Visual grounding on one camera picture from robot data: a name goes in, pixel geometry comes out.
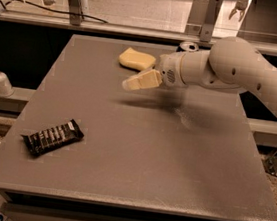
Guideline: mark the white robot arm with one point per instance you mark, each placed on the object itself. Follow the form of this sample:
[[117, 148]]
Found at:
[[231, 63]]

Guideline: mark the white pump bottle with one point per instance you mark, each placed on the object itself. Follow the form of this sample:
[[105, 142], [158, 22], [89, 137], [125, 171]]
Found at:
[[6, 89]]

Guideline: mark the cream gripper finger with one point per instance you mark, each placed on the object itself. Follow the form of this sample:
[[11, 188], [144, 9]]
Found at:
[[149, 78]]

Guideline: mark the left metal post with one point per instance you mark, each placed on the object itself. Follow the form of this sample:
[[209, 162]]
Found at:
[[75, 13]]

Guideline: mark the metal post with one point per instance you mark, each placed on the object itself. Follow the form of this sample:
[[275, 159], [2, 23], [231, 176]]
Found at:
[[212, 12], [75, 13]]

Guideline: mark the distant robot gripper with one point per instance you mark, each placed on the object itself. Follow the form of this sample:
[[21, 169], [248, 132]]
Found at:
[[240, 7]]

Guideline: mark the blue Pepsi can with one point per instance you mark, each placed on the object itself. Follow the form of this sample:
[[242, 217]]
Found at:
[[187, 46]]

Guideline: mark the right metal post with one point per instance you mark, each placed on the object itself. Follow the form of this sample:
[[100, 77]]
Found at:
[[212, 12]]

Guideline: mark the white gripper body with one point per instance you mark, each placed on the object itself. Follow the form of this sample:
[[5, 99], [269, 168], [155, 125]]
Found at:
[[169, 68]]

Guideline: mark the yellow sponge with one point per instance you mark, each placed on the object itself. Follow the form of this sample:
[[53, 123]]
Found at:
[[136, 60]]

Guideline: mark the black rxbar chocolate bar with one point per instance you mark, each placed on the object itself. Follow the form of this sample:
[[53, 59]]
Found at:
[[53, 138]]

